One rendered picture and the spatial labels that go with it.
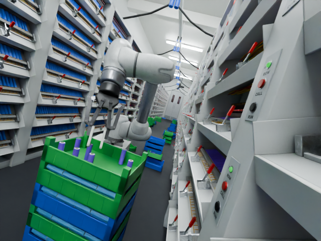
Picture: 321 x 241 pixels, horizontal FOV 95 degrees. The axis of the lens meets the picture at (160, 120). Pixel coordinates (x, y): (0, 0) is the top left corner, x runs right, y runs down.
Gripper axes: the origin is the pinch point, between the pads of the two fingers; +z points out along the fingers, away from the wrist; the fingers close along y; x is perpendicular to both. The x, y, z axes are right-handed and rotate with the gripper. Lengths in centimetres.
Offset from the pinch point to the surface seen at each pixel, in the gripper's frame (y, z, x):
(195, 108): -86, -60, -69
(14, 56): 62, -49, -56
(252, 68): -29.9, -18.2, 35.6
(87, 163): 0.6, 8.6, 3.3
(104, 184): -5.7, 13.6, 4.9
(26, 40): 59, -61, -54
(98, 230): -7.4, 27.3, -0.4
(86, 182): -0.5, 14.3, 0.3
